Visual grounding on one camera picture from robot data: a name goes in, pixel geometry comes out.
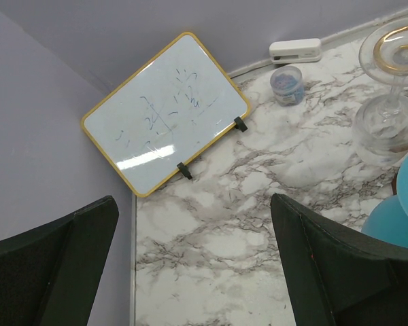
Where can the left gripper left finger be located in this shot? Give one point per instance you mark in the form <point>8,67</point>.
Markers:
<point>50,275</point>

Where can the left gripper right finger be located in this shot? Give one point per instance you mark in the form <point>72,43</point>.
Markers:
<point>336,275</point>

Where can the blue plastic goblet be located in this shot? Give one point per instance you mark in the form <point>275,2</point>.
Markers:
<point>388,221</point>

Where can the small blue cup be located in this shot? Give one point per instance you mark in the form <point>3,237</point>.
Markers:
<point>287,85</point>

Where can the small whiteboard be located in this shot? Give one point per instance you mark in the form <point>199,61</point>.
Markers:
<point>166,114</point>

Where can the white eraser block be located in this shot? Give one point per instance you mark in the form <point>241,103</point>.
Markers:
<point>295,51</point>

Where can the gold wire wine glass rack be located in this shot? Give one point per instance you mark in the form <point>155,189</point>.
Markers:
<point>391,52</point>

